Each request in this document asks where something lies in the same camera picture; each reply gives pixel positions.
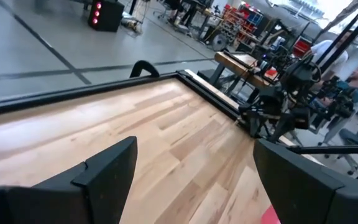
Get black aluminium table frame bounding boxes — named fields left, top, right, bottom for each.
left=0, top=70, right=358, bottom=185

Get wooden workbench black legs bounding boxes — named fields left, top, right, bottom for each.
left=196, top=50, right=277, bottom=96

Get red plastic basket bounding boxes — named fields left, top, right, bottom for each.
left=260, top=205, right=282, bottom=224

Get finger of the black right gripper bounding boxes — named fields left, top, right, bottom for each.
left=247, top=110, right=265, bottom=139
left=268, top=107, right=311, bottom=144

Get black diagonal pole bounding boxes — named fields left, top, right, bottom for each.
left=320, top=2, right=358, bottom=75
left=314, top=0, right=358, bottom=65

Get black speaker red lights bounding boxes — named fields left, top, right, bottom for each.
left=87, top=0, right=126, bottom=33

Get round grey fan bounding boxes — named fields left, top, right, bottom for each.
left=211, top=33, right=229, bottom=52

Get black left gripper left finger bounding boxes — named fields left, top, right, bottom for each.
left=7, top=136, right=139, bottom=224

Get red tool cabinet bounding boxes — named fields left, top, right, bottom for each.
left=291, top=37, right=314, bottom=58

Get black clamp at table edge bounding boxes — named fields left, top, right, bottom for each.
left=129, top=60, right=161, bottom=78

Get shelf with red bins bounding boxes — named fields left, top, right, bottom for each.
left=220, top=1, right=265, bottom=45

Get office chair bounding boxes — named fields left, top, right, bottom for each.
left=318, top=118, right=358, bottom=176

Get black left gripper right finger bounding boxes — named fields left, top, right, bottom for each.
left=252, top=138, right=358, bottom=224

